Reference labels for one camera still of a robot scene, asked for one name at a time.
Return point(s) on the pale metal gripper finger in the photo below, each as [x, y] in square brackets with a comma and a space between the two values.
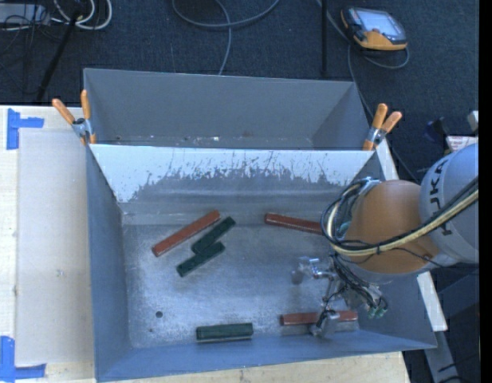
[315, 269]
[327, 324]

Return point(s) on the red-brown flat block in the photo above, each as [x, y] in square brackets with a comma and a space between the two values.
[186, 233]
[293, 223]
[299, 318]

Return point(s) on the grey metal bin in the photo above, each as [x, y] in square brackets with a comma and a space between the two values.
[245, 293]

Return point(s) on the dark green flat block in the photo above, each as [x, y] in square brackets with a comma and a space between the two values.
[213, 234]
[225, 331]
[197, 261]

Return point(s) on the pale flat board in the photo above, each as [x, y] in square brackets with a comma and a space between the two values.
[54, 234]

